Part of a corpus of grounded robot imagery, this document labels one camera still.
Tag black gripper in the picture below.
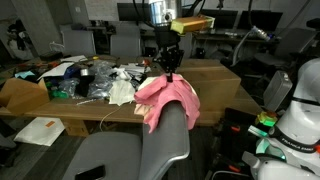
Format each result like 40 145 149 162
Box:
154 26 185 83

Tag pink shirt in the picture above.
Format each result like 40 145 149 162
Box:
133 73 201 134

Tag small open cardboard box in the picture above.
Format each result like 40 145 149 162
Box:
0 77 51 116

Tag white paper pile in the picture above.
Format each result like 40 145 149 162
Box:
114 62 152 83

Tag grey padded chair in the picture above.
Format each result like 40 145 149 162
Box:
109 33 143 57
61 29 97 56

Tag white crumpled cloth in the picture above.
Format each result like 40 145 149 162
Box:
108 79 138 107

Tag black monitor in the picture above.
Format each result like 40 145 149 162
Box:
116 2 150 23
237 10 284 32

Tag large crumpled clear plastic bag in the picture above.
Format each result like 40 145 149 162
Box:
87 59 116 99

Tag black cylinder container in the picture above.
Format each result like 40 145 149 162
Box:
76 74 97 98

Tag blue bag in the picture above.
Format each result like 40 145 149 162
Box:
63 64 81 80

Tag black equipment rack orange clamps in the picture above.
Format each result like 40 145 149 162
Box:
213 108 264 180

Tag small crumpled clear plastic bag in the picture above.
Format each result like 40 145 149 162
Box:
58 78 81 98

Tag grey metal case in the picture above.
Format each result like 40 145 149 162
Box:
263 70 293 113

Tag white paper sheet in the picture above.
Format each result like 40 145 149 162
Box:
37 61 75 81

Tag green plastic item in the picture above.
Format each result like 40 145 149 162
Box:
49 89 70 100

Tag dark grey swivel chair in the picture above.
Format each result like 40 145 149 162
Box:
255 28 318 69

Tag black flat device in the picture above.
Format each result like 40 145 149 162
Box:
74 165 106 180

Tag teal paper piece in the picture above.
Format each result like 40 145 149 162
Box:
14 70 36 80

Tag white flat plastic bag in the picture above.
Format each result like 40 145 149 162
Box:
13 116 66 148

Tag black white figure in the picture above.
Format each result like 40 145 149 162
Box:
5 23 34 61

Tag yellowish wrist camera box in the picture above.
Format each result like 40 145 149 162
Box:
170 14 216 36

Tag grey cable hose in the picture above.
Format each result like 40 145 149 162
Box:
232 25 272 66

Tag grey chair with silver frame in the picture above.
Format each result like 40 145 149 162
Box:
61 100 192 180

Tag thin white hanging cable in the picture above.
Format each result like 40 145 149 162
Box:
98 103 126 133

